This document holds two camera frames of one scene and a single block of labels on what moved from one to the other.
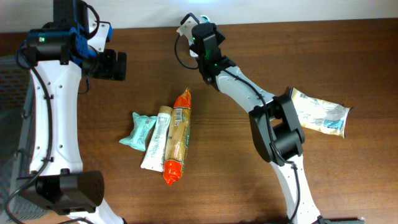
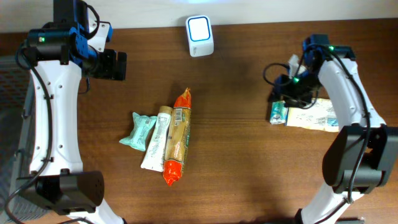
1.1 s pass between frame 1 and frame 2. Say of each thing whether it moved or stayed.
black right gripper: moved
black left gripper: stayed
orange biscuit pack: stayed
